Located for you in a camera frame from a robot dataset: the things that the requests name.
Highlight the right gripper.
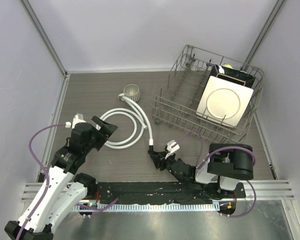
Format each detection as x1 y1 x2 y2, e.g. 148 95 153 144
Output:
150 150 176 174

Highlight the black T-shaped hose connector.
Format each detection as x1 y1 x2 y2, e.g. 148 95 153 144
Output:
148 145 157 158

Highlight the white hose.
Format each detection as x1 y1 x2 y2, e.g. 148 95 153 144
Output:
99 92 155 150

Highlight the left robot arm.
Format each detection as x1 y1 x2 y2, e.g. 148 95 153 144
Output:
4 114 118 240

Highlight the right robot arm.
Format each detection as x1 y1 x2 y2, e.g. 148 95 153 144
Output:
148 141 257 198

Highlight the striped ceramic mug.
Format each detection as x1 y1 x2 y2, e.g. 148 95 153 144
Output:
118 84 141 103

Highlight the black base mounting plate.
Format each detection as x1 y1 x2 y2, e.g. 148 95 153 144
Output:
87 181 246 205

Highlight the white square plate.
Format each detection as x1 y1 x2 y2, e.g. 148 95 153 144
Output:
196 76 254 128

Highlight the black square plate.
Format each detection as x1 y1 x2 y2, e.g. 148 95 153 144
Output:
209 64 255 88

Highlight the yellow-green cup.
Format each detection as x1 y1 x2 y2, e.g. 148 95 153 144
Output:
222 64 234 69

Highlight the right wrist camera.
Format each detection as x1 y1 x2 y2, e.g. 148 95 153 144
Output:
165 140 180 159

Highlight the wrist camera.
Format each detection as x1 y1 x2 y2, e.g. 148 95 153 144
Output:
65 113 86 129
165 140 180 159

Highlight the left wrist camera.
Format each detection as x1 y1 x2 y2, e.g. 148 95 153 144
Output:
65 113 86 129

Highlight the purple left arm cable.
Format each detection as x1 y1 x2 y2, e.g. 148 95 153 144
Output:
14 124 67 238

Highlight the grey wire dish rack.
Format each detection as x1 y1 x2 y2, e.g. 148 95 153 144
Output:
152 45 264 144

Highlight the white slotted cable duct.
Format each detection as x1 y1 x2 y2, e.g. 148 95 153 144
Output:
74 202 220 212

